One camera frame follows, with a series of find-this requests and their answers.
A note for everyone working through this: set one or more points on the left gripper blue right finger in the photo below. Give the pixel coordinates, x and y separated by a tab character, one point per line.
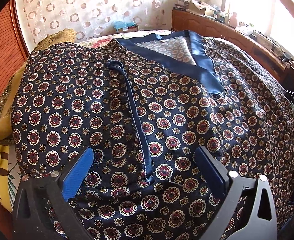
229	186

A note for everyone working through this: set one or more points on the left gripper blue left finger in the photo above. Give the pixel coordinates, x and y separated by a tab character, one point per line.
30	220

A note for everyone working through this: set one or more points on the navy medallion patterned silk garment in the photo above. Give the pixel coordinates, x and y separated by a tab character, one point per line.
144	115

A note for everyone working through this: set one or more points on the yellow plush toy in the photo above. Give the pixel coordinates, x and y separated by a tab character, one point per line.
9	177

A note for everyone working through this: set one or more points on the olive gold patterned pillow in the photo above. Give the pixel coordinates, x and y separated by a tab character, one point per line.
9	93

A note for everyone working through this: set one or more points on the red-brown louvered wardrobe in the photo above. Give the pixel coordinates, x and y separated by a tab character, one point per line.
13	50

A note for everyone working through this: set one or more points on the palm leaf floral bedspread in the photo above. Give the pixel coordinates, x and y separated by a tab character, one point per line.
104	40

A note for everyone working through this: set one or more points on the pink bottle on cabinet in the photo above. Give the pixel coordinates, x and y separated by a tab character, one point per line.
233	20

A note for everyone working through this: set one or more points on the cardboard box with teal cloth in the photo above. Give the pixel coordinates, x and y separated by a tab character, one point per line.
125	27

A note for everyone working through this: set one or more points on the wooden sideboard cabinet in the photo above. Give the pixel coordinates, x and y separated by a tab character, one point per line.
182	20

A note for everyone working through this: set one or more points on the open cardboard box on cabinet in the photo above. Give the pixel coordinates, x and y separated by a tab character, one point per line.
201	8

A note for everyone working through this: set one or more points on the sheer circle patterned curtain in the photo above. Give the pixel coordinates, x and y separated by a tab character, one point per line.
89	18

